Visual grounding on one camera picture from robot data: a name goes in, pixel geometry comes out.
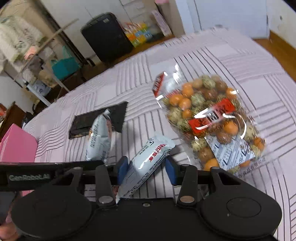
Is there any pink cardboard storage box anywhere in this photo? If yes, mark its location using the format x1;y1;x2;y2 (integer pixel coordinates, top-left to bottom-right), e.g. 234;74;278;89
1;124;38;196

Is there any white snack bar packet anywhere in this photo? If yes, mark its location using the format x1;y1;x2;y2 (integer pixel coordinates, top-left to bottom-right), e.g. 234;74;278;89
116;133;175;202
85;108;112;163

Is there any black snack packet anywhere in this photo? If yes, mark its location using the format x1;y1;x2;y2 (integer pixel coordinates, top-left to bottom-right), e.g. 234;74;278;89
69;101;129;140

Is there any clear bag of coated peanuts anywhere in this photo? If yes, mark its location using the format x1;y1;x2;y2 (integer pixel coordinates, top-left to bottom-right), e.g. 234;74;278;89
152;60;265;174

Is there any person's left hand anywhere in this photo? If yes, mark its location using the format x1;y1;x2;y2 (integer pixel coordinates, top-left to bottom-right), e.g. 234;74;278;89
0;204;20;241

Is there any teal shopping bag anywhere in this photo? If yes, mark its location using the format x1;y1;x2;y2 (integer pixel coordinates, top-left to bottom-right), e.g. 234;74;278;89
51;46;80;80

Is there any striped pink bed sheet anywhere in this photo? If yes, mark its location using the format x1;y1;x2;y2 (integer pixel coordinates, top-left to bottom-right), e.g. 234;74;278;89
24;28;295;240

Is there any white knitted cardigan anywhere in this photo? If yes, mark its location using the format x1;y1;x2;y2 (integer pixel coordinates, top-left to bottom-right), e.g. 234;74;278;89
1;16;45;63

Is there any black suitcase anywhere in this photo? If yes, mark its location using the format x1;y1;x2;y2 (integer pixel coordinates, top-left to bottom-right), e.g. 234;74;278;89
81;12;134;64

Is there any colourful gift bag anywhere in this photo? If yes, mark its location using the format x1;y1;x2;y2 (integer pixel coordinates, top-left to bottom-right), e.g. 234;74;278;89
123;22;152;48

